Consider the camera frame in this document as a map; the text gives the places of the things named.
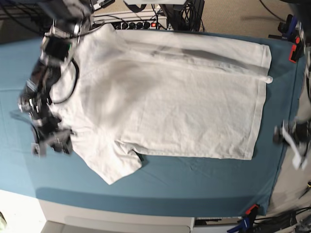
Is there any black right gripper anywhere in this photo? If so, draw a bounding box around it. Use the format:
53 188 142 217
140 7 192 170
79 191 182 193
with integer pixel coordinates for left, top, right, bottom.
18 93 73 154

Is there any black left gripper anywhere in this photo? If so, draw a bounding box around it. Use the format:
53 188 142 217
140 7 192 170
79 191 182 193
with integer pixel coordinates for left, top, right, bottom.
273 119 311 145

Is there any white T-shirt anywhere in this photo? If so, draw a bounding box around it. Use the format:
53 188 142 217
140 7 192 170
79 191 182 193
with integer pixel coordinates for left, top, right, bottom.
51 25 273 184

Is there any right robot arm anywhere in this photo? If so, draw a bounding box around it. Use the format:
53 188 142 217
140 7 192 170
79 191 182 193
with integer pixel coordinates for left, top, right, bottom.
18 0 93 156

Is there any orange black clamp bottom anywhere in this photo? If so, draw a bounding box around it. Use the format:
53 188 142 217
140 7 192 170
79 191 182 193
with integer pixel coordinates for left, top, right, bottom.
245 204 260 215

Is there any orange black clamp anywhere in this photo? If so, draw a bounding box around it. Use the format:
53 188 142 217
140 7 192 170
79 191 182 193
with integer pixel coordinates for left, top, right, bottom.
289 36 306 63
245 204 260 215

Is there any orange black clamp top right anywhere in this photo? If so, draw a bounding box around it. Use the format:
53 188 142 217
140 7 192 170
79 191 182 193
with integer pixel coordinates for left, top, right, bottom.
289 36 306 63

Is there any blue clamp bottom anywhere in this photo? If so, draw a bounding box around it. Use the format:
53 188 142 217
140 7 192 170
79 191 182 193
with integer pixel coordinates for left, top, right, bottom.
226 214 256 233

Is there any blue black clamp top right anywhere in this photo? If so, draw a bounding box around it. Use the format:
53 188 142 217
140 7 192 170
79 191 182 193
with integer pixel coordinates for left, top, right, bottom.
268 15 299 43

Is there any teal table cloth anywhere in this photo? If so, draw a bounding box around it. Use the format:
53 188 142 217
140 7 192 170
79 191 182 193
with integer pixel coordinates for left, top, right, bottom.
0 36 305 217

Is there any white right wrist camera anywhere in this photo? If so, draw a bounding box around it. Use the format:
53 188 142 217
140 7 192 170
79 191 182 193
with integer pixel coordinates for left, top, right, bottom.
31 142 47 157

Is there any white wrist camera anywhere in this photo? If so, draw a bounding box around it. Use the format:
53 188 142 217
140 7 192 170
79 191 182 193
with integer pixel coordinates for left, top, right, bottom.
31 142 47 157
292 145 309 170

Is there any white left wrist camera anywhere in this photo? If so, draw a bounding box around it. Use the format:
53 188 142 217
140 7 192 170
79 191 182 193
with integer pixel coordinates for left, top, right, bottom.
292 145 309 170

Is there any black power strip red switch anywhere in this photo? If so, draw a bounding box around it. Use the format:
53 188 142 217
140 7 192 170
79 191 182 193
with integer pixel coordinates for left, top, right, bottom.
111 21 158 30

